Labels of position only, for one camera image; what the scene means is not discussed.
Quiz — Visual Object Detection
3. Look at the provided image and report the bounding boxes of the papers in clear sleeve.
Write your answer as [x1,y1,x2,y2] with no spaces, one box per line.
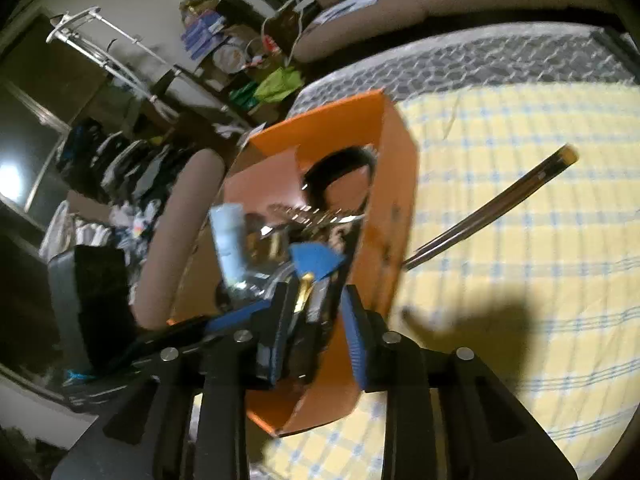
[314,0,384,27]

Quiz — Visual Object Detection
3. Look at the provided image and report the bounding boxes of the cream hairbrush with clear bristles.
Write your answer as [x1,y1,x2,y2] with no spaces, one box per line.
[260,202,369,234]

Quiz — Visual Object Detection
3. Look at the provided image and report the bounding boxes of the white metal clothes rack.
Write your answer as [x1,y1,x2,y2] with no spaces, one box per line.
[45,6,197,112]

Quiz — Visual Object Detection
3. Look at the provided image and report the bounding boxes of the stack of blue boxes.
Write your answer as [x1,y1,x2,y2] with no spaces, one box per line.
[180,14,227,59]

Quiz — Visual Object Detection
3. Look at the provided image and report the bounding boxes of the dark brown stick gold band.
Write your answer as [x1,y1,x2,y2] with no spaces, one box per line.
[402,143,581,271]

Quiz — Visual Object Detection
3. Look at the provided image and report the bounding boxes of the blue triangular item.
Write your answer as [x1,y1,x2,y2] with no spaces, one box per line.
[290,242,349,321]

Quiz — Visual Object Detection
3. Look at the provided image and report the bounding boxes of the white cable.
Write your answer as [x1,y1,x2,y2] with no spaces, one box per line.
[262,0,312,47]

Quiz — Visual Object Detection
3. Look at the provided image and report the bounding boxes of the desktop with yellow checked cloth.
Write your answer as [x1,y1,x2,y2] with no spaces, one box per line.
[249,22,640,480]

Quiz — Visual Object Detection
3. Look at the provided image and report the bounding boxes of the pile of clothes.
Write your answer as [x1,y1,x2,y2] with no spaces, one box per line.
[39,119,202,262]

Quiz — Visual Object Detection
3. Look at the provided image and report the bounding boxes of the black glossy round object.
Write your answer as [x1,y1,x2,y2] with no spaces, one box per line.
[302,144,379,212]

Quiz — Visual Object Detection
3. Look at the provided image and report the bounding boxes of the brown upholstered chair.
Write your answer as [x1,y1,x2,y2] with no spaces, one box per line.
[132,149,227,332]

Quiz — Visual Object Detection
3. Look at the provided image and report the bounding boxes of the brown sofa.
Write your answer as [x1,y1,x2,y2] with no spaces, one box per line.
[289,0,617,64]

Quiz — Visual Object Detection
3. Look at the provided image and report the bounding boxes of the orange cardboard box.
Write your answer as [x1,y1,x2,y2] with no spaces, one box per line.
[167,88,419,439]

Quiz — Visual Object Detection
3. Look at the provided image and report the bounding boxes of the round printed disc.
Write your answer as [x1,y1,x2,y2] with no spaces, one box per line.
[214,44,249,72]

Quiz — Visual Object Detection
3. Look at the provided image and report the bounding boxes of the green bag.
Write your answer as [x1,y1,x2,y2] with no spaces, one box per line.
[252,65,304,104]

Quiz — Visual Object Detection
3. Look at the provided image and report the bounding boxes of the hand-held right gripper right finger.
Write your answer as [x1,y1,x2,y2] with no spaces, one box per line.
[343,284,580,480]

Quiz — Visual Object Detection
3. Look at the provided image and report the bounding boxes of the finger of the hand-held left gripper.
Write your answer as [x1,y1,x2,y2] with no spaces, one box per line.
[106,304,274,374]

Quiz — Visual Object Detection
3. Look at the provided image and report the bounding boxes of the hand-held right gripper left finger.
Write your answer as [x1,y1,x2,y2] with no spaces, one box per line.
[50,281,297,480]

